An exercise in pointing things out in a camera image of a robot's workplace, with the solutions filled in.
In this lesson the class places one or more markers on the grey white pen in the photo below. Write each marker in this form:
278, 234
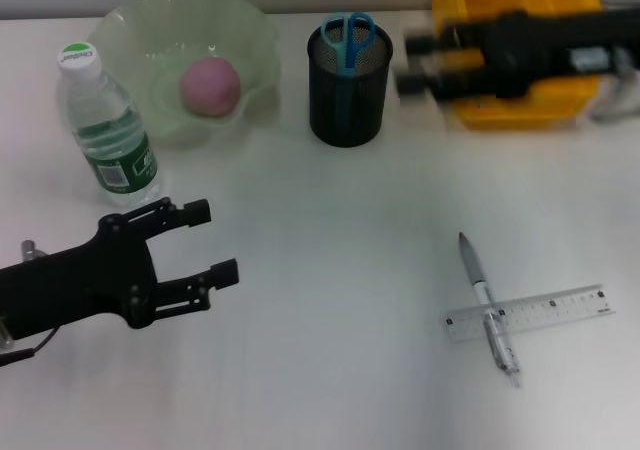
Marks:
472, 265

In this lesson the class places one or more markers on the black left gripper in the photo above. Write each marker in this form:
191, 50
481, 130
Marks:
75, 285

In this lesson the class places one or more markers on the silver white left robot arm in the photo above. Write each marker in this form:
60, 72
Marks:
5, 335

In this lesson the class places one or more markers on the blue teal scissors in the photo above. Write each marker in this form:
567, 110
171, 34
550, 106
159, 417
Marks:
347, 55

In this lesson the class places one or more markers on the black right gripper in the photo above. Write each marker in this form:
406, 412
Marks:
540, 50

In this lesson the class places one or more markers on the pink peach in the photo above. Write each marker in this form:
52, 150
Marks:
210, 87

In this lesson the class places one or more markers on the clear green-label water bottle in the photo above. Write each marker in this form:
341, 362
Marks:
120, 165

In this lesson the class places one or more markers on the black mesh pen holder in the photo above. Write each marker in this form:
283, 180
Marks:
345, 115

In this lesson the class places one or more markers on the transparent plastic ruler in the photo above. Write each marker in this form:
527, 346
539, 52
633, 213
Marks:
550, 310

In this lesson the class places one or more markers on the green glass fruit bowl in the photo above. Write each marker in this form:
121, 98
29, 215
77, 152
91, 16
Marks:
200, 30

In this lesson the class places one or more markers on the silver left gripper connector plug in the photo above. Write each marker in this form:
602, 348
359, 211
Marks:
30, 250

